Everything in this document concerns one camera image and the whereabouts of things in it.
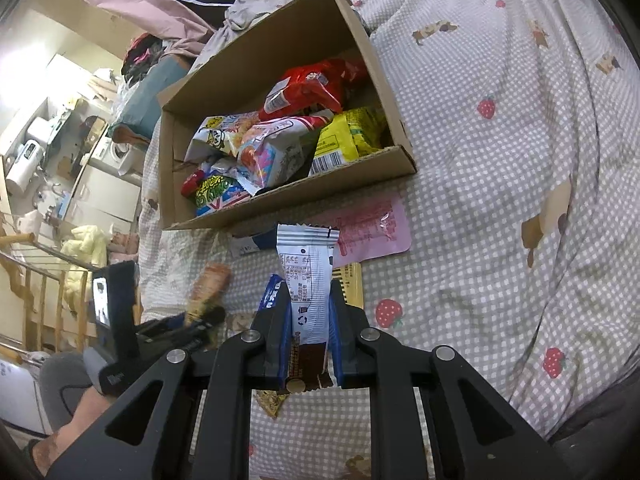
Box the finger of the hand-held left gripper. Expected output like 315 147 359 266
145 332 213 357
135 306 227 336

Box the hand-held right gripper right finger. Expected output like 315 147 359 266
330 290 571 480

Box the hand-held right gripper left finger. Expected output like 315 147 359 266
47 290 293 480

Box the orange snack packet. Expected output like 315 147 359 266
185 262 233 326

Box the small blue snack packet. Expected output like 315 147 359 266
257 273 288 316

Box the brown yellow snack packet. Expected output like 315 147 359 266
252 390 291 418

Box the beige cracker packet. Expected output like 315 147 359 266
332 261 363 308

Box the white brown snack bar packet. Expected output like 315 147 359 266
276 223 341 393

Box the white blue snack packet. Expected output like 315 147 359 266
230 232 281 258

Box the pink snack pouch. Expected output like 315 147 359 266
327 197 412 266

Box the white red snack bar packet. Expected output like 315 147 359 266
180 170 207 198

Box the pink cartoon snack bag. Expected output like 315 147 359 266
235 112 336 196

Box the white yellow snack bag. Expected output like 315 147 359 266
184 112 266 163

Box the red snack bag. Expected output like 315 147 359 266
257 58 371 121

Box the brown cardboard box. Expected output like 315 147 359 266
156 0 418 231

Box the person's left forearm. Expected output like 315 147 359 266
30 390 117 480

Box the yellow jacket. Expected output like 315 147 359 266
60 224 108 268

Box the white floor cabinet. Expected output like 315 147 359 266
65 165 143 223

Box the white washing machine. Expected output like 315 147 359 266
102 140 136 176

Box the white water heater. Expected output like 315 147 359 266
5 140 48 196

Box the teal upholstered chair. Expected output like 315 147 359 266
110 55 188 143

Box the dark clothes pile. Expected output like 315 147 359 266
122 32 166 81

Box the pink curtain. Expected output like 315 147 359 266
47 0 216 48

